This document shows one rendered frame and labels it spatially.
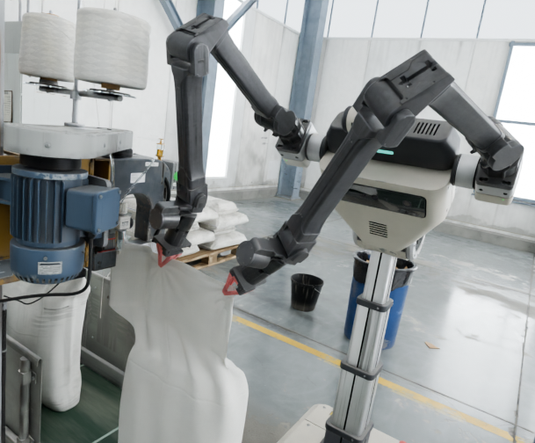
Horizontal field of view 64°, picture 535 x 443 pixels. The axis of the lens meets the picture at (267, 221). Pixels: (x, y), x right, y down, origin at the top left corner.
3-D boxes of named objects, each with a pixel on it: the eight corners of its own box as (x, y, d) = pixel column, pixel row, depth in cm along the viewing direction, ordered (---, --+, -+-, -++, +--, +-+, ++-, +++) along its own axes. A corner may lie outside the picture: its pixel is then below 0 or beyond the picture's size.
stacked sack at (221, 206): (241, 214, 492) (242, 201, 489) (216, 218, 456) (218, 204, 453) (197, 202, 527) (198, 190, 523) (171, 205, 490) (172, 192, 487)
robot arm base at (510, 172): (487, 144, 111) (474, 184, 108) (488, 126, 104) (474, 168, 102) (524, 148, 107) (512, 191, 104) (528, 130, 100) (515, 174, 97)
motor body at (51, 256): (97, 278, 101) (103, 173, 96) (32, 294, 88) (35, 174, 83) (60, 260, 109) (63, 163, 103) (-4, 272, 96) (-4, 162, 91)
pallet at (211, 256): (243, 255, 504) (245, 243, 501) (172, 278, 402) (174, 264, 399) (190, 238, 544) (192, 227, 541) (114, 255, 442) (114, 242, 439)
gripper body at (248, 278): (227, 271, 103) (247, 256, 100) (249, 263, 112) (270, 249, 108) (240, 294, 102) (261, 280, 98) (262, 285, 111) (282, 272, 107)
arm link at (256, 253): (312, 253, 97) (297, 224, 102) (280, 245, 89) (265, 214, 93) (277, 282, 102) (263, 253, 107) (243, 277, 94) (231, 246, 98)
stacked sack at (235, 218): (251, 225, 498) (252, 213, 495) (213, 233, 442) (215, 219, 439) (221, 217, 521) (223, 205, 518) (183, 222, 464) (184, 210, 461)
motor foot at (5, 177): (49, 208, 99) (51, 171, 97) (-4, 213, 89) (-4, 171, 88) (28, 200, 104) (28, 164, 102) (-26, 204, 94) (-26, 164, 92)
